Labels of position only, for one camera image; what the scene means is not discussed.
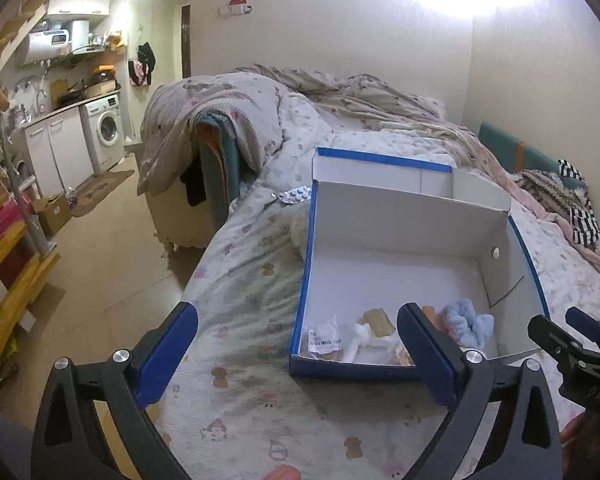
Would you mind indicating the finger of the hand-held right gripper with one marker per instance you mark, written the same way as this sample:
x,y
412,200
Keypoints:
x,y
552,337
595,330

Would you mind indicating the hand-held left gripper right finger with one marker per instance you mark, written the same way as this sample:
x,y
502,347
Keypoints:
x,y
430,355

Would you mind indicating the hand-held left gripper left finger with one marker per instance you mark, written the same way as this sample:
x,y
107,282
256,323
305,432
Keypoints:
x,y
167,355

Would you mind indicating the orange soft item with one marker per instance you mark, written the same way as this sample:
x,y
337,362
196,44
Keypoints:
x,y
428,314

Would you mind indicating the light blue fluffy sock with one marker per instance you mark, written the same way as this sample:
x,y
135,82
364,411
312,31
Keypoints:
x,y
467,322

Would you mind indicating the tan soft block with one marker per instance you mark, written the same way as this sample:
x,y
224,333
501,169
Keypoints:
x,y
379,322

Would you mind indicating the white plastic packet with label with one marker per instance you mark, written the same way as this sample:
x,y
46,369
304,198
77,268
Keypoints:
x,y
360,342

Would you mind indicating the blue and white cardboard box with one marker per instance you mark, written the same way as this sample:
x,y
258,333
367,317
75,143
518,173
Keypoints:
x,y
405,280

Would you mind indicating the person's right hand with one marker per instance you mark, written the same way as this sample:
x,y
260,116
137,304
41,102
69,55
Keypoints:
x,y
575,430

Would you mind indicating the person's left hand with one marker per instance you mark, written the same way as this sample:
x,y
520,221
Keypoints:
x,y
280,474

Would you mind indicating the black white striped cloth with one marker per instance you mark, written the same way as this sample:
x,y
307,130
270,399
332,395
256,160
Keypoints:
x,y
587,220

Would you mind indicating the knitted patterned blanket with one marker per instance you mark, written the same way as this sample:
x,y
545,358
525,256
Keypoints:
x,y
545,187

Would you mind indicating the yellow wooden rack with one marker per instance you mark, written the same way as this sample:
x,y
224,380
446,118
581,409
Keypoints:
x,y
20,280

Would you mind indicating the pink blanket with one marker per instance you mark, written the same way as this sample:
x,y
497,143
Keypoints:
x,y
495,170

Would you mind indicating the brown floor rug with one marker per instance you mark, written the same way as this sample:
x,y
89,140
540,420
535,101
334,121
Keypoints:
x,y
102,190

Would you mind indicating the white fluffy plush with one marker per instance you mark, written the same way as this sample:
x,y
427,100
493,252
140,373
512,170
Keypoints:
x,y
300,232

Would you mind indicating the brown cardboard box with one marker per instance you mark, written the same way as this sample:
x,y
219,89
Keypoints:
x,y
54,215

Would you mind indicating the teal cloth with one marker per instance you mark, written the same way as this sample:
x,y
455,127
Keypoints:
x,y
227,165

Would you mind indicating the teal headboard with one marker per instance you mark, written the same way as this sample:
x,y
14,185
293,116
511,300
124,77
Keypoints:
x,y
500,145

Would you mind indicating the silver pill blister pack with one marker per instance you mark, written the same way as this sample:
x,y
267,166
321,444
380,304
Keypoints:
x,y
294,194

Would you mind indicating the grey metal pole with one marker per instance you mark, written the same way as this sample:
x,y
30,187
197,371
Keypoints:
x,y
27,200

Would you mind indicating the white kitchen cabinet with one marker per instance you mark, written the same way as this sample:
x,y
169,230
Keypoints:
x,y
60,150

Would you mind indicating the white washing machine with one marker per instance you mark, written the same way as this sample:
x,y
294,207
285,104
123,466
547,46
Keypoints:
x,y
102,130

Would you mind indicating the beige printed duvet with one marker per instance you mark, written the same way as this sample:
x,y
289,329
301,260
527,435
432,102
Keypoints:
x,y
215,100

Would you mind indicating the hanging dark and pink clothes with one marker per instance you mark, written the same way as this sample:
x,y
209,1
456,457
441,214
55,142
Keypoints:
x,y
144,62

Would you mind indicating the dark wooden door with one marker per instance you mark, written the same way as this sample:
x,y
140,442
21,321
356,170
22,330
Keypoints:
x,y
185,40

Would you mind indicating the white water heater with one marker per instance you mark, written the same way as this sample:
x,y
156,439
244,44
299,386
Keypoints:
x,y
45,47

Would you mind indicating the white cylindrical tank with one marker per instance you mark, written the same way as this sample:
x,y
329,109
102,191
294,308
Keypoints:
x,y
80,35

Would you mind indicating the white red wall device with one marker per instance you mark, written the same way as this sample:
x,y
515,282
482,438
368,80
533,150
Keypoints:
x,y
235,8

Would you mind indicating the white wall cabinet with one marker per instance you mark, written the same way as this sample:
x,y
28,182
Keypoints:
x,y
77,5

